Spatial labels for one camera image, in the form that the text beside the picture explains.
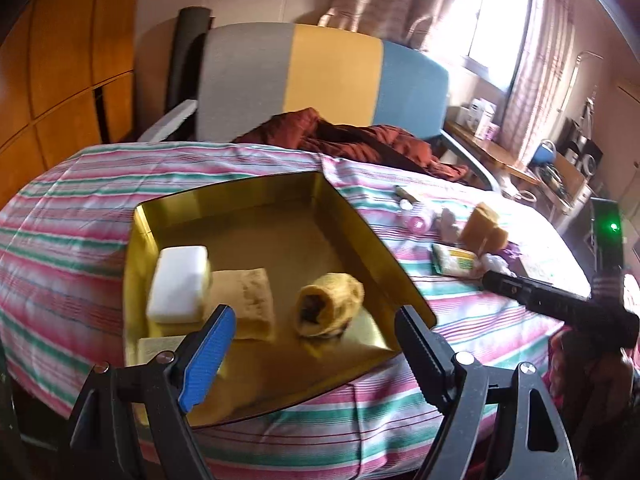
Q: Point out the striped curtain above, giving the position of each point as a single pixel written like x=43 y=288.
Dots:
x=390 y=0
x=545 y=60

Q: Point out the small wrapped packet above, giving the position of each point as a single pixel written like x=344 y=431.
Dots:
x=405 y=193

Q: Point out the window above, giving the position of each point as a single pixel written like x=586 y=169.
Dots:
x=492 y=20

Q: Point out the striped tablecloth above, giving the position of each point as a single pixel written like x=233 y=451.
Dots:
x=75 y=240

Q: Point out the pink and white box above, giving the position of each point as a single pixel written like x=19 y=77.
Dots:
x=487 y=120

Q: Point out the small purple item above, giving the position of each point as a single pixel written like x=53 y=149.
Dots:
x=512 y=253

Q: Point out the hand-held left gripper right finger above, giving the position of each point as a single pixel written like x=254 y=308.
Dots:
x=425 y=355

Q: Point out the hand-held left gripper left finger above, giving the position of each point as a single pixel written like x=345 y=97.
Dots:
x=210 y=355

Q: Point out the wooden wardrobe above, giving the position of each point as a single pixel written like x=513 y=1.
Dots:
x=60 y=60

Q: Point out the white rectangular block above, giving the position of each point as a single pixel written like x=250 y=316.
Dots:
x=177 y=285

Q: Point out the small pink bottle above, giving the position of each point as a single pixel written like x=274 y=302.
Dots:
x=421 y=221

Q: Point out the gold metal tray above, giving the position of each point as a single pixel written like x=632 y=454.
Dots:
x=280 y=230

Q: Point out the rolled yellow sponge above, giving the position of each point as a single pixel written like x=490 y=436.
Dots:
x=335 y=295

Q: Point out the wooden side desk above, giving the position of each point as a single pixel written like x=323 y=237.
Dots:
x=495 y=152

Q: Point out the grey yellow blue chair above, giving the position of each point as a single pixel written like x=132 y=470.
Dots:
x=330 y=75

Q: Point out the flat beige sponge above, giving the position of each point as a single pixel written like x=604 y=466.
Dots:
x=250 y=300

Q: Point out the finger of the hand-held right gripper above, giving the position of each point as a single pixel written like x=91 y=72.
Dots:
x=525 y=291

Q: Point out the green yellow snack packet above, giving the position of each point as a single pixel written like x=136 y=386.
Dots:
x=452 y=260

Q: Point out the red-brown quilted jacket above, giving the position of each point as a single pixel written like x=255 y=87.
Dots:
x=380 y=145

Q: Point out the black rolled mat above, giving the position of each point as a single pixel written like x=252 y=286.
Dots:
x=187 y=50

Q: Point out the clear plastic bag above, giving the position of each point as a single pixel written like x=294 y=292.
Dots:
x=495 y=263

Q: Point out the brown sponge block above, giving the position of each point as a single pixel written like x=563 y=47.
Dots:
x=484 y=227

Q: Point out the dark red cloth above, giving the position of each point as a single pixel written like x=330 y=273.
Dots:
x=595 y=370

